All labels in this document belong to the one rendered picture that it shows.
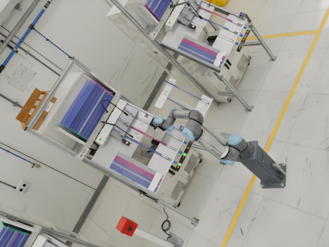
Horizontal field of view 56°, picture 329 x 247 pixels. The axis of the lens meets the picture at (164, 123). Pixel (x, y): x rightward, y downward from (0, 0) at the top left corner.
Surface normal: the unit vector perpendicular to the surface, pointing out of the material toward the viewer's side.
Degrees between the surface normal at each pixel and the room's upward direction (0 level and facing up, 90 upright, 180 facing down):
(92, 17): 90
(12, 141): 90
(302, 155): 0
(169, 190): 90
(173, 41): 44
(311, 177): 0
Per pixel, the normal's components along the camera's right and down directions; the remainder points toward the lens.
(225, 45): -0.03, -0.27
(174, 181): 0.61, 0.13
